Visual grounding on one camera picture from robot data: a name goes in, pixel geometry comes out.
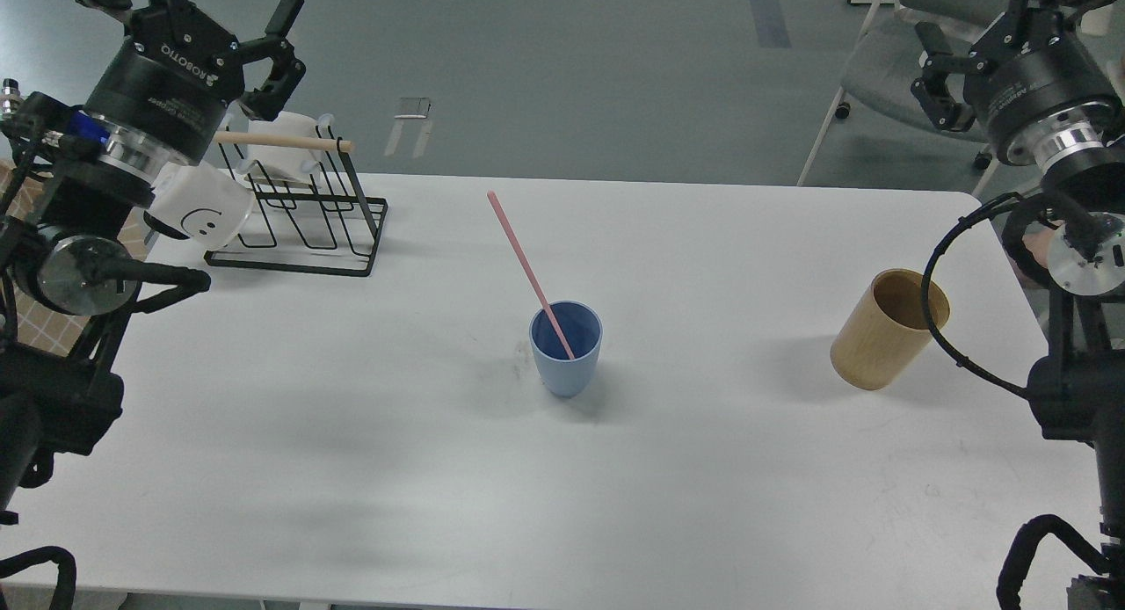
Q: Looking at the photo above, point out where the white smiley mug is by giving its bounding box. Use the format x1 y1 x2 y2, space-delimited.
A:
146 162 257 251

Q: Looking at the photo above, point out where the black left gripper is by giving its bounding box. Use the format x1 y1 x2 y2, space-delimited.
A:
70 0 307 167

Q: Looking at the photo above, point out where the white mug on rack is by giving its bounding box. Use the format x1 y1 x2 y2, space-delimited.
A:
237 111 338 187

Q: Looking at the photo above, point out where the grey office chair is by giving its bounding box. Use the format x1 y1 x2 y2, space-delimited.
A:
797 0 1125 198

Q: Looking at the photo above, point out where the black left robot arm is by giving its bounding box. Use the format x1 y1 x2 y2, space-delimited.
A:
3 0 305 526

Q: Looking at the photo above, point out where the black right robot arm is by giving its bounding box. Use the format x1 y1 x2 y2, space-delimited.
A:
912 0 1124 609

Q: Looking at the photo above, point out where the beige checkered cloth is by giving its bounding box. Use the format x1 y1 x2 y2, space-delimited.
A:
1 160 149 355

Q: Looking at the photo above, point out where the black wire cup rack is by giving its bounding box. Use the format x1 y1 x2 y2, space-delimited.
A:
204 124 388 278

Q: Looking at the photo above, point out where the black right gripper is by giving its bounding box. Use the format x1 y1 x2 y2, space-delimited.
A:
911 0 1121 165

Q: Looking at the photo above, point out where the blue plastic cup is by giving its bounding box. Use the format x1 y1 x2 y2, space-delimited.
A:
529 300 604 398

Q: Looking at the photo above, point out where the pink chopstick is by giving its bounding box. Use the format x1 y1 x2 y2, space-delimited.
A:
486 190 576 360

